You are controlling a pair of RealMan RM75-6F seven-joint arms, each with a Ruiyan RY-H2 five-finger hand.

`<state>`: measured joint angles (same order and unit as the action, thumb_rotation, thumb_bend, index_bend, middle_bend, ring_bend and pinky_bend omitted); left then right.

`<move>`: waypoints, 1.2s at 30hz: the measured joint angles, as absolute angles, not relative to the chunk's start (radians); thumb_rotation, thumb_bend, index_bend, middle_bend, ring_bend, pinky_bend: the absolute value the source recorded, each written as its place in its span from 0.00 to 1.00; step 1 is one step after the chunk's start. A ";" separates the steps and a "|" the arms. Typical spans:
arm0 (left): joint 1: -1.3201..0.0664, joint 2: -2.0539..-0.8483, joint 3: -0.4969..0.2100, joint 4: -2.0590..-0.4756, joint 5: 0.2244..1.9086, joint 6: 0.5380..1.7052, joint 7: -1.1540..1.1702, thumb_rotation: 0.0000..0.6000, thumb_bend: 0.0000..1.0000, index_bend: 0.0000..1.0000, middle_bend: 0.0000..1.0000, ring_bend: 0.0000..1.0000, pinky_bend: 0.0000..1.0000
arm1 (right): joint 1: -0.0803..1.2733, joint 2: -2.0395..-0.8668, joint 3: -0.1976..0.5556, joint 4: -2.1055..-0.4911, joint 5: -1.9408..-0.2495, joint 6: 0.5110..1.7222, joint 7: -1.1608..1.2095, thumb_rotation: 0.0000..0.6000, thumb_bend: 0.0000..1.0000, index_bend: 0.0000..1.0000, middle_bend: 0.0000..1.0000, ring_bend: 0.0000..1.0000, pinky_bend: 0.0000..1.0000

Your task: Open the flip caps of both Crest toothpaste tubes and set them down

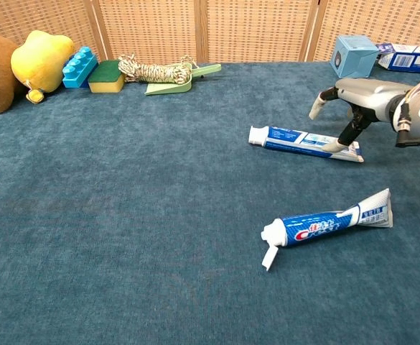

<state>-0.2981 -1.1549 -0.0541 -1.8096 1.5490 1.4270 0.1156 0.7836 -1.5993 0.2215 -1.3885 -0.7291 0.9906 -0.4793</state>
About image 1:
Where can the light blue cardboard box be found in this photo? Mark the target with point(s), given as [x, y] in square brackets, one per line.
[353, 57]

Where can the light green dustpan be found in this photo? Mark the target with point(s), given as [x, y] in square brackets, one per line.
[170, 88]

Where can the blue table cloth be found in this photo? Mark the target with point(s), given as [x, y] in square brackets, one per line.
[123, 215]

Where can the toothpaste tube with Crest logo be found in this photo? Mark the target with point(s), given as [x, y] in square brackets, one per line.
[317, 230]

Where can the toothpaste tube with text print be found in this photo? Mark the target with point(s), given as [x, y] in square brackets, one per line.
[292, 141]

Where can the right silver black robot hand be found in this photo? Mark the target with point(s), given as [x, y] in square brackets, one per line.
[367, 97]

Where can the yellow pear plush toy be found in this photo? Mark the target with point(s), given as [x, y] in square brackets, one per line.
[41, 61]

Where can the blue white carton box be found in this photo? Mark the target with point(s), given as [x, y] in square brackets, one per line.
[410, 59]

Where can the blue toy building block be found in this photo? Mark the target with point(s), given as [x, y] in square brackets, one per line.
[78, 70]

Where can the green yellow sponge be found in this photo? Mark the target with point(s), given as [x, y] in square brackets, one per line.
[105, 77]

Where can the woven bamboo folding screen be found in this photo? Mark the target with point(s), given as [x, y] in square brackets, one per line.
[252, 32]

